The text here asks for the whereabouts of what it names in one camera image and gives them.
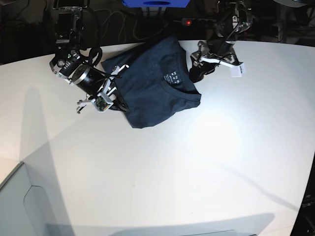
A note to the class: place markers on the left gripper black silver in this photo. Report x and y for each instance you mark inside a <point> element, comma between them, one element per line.
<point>218,47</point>

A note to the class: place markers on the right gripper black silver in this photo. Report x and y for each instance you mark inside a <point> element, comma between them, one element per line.
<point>72,68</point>

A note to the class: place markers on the dark blue T-shirt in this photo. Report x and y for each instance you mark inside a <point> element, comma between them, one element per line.
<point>156,85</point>

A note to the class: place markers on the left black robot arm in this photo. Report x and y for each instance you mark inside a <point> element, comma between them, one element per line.
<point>233,17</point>

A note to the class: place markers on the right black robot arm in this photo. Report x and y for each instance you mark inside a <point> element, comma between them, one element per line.
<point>69,30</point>

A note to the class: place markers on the blue box on stand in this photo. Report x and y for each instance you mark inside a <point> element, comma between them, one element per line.
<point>156,3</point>

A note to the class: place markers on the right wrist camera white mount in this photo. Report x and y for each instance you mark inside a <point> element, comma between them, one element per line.
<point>104,101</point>

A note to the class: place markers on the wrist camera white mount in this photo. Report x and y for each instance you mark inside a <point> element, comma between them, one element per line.
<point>199,57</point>
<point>104,101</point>

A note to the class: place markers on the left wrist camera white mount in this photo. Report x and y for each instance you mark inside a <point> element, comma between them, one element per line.
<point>199,57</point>

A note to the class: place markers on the power strip with red switch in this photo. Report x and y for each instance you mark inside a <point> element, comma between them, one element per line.
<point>204,22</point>

